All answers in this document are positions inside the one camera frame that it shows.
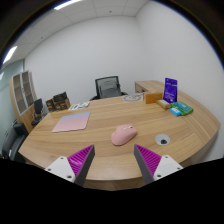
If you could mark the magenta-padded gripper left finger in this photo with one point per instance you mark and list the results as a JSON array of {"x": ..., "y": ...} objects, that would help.
[{"x": 79, "y": 161}]

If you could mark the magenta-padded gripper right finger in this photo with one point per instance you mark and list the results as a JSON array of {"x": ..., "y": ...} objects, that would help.
[{"x": 150, "y": 160}]

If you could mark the pink computer mouse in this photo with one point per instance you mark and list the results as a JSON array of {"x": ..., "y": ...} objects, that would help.
[{"x": 123, "y": 135}]

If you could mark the pink-blue gradient mouse pad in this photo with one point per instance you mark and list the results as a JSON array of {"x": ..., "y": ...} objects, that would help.
[{"x": 71, "y": 122}]

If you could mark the small blue box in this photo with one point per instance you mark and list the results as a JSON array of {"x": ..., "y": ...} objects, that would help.
[{"x": 175, "y": 112}]

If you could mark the green and purple sticker sheet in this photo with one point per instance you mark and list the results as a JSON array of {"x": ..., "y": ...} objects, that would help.
[{"x": 79, "y": 106}]

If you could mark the pale yellow box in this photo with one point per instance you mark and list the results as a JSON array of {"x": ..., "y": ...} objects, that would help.
[{"x": 163, "y": 104}]

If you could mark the large brown cardboard box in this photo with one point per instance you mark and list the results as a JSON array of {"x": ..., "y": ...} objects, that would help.
[{"x": 62, "y": 105}]

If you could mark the green box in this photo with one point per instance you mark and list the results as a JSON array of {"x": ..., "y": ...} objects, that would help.
[{"x": 183, "y": 108}]

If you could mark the orange-brown box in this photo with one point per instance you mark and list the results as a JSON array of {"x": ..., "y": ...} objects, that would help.
[{"x": 153, "y": 97}]

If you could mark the small dark brown box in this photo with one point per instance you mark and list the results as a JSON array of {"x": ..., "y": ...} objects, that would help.
[{"x": 50, "y": 105}]

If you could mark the paper with round print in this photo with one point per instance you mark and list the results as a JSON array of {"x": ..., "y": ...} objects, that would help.
[{"x": 133, "y": 97}]

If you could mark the black box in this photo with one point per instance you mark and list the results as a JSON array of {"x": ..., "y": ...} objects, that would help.
[{"x": 60, "y": 96}]

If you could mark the small black swivel chair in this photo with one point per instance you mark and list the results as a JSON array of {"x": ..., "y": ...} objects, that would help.
[{"x": 38, "y": 106}]

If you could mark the black leather armchair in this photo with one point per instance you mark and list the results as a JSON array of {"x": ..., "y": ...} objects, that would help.
[{"x": 13, "y": 140}]

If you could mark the purple standing package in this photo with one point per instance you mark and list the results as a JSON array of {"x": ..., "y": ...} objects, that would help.
[{"x": 170, "y": 90}]

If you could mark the wooden side desk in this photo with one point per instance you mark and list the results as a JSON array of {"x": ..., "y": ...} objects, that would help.
[{"x": 148, "y": 85}]

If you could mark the black mesh office chair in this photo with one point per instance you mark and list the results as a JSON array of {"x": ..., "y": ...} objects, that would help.
[{"x": 106, "y": 78}]

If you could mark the wooden cabinet with glass doors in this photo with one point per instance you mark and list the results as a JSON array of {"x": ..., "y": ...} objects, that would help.
[{"x": 20, "y": 96}]

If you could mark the ceiling light panel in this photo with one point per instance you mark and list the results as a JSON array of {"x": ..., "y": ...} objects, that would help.
[
  {"x": 10, "y": 55},
  {"x": 66, "y": 3}
]

